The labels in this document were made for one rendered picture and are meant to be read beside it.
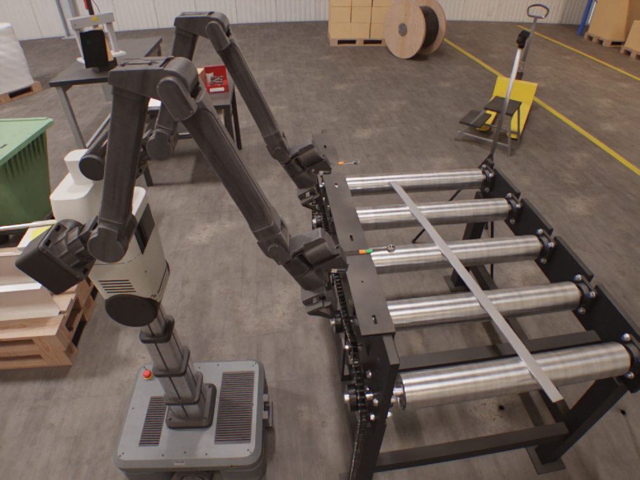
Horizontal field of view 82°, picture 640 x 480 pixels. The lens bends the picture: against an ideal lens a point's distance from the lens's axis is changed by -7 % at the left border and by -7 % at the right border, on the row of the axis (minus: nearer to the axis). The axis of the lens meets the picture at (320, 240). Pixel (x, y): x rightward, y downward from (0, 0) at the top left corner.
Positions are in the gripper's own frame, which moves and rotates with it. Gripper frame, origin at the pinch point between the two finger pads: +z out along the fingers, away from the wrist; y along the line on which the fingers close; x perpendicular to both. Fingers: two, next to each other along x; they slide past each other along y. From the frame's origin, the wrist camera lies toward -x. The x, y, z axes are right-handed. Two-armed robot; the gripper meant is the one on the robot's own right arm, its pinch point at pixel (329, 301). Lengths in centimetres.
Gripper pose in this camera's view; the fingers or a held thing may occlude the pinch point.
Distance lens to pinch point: 103.0
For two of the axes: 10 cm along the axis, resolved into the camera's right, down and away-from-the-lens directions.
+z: 5.0, 6.4, 5.8
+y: -0.7, -6.4, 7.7
